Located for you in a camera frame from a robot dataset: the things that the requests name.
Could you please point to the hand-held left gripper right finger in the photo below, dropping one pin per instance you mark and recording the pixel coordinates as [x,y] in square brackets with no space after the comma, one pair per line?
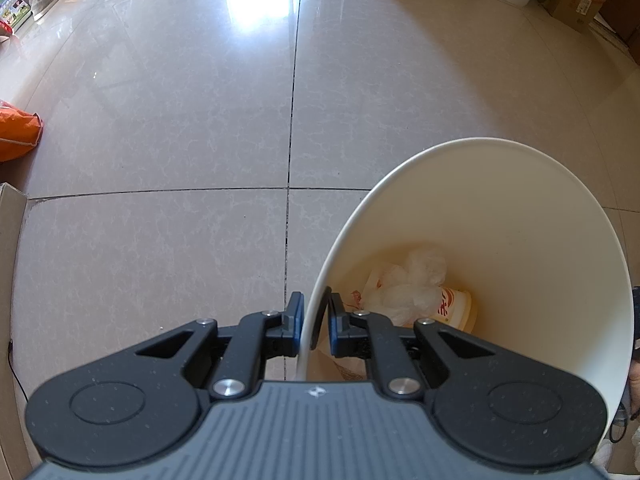
[332,317]

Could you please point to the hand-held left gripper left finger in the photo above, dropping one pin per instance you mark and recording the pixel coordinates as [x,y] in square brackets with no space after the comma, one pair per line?
[298,317]

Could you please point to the clear plastic bag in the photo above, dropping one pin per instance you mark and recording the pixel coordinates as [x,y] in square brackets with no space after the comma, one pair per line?
[410,290]

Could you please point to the instant noodle paper cup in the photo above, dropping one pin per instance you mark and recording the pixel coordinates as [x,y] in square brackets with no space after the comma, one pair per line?
[456,310]

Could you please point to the white plastic waste bin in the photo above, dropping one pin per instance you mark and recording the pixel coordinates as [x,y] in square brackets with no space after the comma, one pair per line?
[505,210]

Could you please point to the dark cloth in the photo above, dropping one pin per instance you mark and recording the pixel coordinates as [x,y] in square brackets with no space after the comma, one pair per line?
[636,317]

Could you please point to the orange cloth bag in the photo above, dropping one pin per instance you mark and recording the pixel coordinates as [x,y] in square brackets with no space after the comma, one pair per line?
[17,130]

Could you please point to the colourful printed box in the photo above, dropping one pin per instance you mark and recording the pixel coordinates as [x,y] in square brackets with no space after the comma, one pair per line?
[14,12]

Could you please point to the dark brown cardboard box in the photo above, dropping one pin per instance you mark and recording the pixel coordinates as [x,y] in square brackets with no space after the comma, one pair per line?
[625,20]

